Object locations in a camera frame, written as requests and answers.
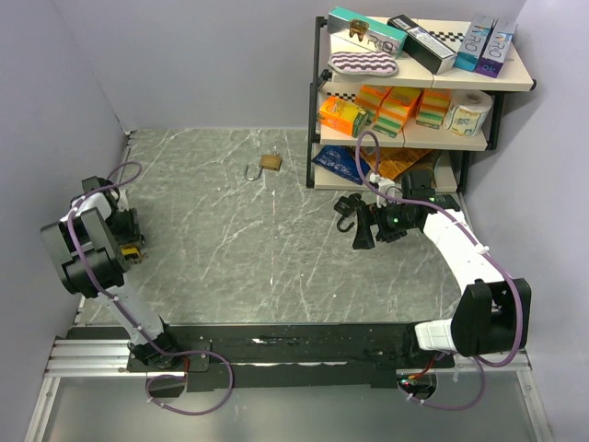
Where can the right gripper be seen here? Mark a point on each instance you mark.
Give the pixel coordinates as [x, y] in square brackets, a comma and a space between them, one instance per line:
[366, 215]

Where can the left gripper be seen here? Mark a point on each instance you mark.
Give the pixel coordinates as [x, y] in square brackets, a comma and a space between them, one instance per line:
[131, 234]

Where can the black padlock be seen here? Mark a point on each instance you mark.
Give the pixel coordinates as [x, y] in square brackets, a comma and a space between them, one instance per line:
[346, 207]

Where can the yellow padlock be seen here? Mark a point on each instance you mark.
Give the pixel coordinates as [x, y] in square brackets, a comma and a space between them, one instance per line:
[132, 254]

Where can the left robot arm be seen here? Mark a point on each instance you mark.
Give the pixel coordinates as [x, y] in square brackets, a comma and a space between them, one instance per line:
[84, 249]

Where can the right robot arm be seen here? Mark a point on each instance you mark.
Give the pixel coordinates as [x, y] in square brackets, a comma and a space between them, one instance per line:
[491, 320]

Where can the orange snack bag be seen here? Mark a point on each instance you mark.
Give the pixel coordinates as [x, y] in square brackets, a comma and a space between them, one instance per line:
[393, 161]

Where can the blue snack bag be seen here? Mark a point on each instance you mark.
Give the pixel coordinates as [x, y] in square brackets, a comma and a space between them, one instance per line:
[339, 160]

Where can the brown snack bag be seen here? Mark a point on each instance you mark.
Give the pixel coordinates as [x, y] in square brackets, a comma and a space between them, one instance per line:
[429, 163]

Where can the orange carton box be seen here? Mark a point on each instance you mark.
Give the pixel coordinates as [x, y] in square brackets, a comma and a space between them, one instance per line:
[342, 116]

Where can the brass padlock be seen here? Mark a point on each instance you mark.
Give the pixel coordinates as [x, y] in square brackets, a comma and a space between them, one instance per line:
[270, 162]

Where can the middle sponge pack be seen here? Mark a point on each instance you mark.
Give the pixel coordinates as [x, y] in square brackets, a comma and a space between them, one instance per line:
[396, 109]

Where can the sponge pack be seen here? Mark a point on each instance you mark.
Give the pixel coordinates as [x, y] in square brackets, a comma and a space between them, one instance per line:
[396, 109]
[433, 106]
[370, 98]

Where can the black and beige shelf rack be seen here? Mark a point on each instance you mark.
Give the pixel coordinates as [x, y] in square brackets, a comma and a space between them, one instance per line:
[457, 151]

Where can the left sponge pack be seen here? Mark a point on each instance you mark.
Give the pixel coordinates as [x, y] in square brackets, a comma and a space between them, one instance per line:
[370, 98]

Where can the right sponge pack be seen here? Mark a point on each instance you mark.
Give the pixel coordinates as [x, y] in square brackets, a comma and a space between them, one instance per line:
[433, 106]

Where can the toilet paper roll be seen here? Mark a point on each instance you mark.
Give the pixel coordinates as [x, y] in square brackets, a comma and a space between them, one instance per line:
[467, 111]

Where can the pink striped sleep mask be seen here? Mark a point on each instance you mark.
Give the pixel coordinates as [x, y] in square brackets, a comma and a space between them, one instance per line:
[378, 64]

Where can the teal toothpaste box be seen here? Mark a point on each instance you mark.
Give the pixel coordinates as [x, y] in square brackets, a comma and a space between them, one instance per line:
[365, 32]

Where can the black and white box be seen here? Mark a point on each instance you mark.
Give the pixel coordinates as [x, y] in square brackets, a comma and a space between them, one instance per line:
[423, 47]

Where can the blue toothpaste box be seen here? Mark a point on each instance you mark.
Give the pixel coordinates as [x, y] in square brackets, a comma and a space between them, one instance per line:
[474, 42]

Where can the purple toothpaste box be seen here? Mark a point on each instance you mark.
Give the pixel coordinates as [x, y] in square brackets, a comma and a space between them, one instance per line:
[497, 47]

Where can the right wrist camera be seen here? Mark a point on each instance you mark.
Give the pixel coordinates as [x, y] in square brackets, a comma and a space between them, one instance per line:
[383, 186]

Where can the aluminium rail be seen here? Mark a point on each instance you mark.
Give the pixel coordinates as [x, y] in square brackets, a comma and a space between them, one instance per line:
[90, 359]

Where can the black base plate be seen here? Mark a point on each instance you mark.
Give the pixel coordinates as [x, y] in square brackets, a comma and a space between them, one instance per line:
[275, 355]

